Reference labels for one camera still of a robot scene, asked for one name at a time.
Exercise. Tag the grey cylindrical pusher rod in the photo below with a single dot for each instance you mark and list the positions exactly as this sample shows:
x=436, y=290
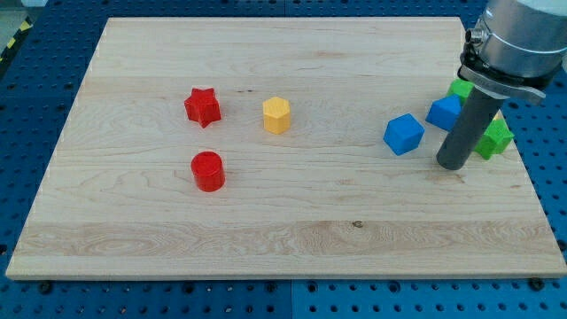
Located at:
x=475, y=117

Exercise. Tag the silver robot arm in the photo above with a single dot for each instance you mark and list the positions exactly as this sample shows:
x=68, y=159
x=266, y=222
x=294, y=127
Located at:
x=516, y=48

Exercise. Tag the blue cube block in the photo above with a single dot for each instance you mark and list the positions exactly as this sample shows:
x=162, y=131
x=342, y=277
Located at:
x=403, y=134

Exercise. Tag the blue triangle block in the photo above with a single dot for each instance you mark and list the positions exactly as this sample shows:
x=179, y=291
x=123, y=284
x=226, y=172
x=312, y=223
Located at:
x=444, y=112

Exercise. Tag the wooden board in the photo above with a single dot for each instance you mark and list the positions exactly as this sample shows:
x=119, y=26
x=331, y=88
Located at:
x=327, y=198

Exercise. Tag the green circle block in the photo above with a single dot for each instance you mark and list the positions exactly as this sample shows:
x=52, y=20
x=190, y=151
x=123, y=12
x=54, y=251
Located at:
x=461, y=89

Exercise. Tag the red cylinder block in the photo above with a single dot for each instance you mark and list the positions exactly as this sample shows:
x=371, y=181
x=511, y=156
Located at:
x=208, y=172

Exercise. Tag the green star block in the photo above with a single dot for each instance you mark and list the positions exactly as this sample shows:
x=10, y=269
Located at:
x=495, y=139

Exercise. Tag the yellow hexagon block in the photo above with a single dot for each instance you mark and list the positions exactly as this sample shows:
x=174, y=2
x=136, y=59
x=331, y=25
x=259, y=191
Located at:
x=276, y=115

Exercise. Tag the red star block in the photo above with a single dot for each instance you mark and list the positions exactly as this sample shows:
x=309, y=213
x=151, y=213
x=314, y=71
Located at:
x=202, y=106

